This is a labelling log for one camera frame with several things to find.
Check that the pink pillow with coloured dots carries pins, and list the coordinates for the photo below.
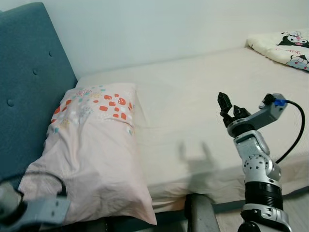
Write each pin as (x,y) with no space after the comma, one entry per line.
(91,154)

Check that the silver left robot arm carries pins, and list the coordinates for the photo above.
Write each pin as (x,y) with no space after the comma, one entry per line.
(7,203)

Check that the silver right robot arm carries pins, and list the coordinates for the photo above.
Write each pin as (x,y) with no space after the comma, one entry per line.
(258,164)

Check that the cream bed mattress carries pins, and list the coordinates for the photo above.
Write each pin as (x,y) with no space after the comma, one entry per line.
(193,96)

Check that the cream cartoon print quilt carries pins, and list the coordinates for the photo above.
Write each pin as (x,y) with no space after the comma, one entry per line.
(280,46)

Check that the grey robot leg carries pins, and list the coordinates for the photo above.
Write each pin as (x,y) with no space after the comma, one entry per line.
(200,215)

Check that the blue upholstered headboard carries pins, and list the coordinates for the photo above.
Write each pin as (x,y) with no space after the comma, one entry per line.
(29,87)

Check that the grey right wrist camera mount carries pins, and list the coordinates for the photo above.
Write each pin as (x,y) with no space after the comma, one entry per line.
(263,115)

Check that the dark blue bed frame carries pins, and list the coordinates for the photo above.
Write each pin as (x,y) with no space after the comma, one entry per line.
(227,207)

